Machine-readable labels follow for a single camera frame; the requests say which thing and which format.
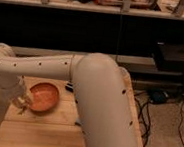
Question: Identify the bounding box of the wooden table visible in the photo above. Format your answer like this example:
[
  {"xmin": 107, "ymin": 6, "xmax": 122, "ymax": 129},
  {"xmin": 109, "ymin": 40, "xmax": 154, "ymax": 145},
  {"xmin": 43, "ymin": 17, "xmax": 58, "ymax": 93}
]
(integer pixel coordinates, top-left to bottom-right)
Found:
[{"xmin": 0, "ymin": 55, "xmax": 155, "ymax": 147}]

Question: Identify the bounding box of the orange ceramic bowl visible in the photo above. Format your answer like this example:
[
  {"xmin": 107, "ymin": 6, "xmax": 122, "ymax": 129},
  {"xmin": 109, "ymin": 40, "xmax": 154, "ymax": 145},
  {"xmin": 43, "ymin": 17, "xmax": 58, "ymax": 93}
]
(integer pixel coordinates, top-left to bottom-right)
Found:
[{"xmin": 29, "ymin": 82, "xmax": 60, "ymax": 112}]

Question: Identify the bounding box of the long dark shelf unit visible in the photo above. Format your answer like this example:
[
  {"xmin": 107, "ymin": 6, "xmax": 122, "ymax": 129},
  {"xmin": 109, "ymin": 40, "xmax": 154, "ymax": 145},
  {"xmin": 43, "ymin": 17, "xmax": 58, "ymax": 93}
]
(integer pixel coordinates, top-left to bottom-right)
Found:
[{"xmin": 0, "ymin": 0, "xmax": 184, "ymax": 58}]

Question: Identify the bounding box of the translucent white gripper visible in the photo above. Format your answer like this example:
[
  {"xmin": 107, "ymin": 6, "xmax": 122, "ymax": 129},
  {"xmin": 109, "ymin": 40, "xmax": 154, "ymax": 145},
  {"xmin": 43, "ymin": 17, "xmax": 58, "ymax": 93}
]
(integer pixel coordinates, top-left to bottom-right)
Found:
[{"xmin": 11, "ymin": 76, "xmax": 32, "ymax": 109}]

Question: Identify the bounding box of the black box on shelf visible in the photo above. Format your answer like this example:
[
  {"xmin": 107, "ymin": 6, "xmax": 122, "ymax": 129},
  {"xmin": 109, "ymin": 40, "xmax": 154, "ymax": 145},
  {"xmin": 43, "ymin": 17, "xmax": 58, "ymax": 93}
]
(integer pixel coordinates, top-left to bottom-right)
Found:
[{"xmin": 154, "ymin": 43, "xmax": 184, "ymax": 73}]

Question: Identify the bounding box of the black power adapter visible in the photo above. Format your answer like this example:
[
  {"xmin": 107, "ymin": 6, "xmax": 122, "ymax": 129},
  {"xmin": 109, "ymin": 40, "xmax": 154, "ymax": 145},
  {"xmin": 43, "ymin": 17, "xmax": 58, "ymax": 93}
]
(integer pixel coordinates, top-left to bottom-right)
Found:
[{"xmin": 149, "ymin": 90, "xmax": 168, "ymax": 104}]

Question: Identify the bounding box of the small black object on table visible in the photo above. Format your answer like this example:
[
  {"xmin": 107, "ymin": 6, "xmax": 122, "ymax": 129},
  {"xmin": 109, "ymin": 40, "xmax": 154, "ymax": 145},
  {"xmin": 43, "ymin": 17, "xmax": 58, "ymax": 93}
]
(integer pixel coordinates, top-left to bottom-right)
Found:
[{"xmin": 65, "ymin": 82, "xmax": 74, "ymax": 93}]

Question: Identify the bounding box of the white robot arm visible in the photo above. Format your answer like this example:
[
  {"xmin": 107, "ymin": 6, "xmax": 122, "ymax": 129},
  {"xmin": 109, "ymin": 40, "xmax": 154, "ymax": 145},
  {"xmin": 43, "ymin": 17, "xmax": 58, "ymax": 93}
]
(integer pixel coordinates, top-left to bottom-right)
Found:
[{"xmin": 0, "ymin": 43, "xmax": 138, "ymax": 147}]

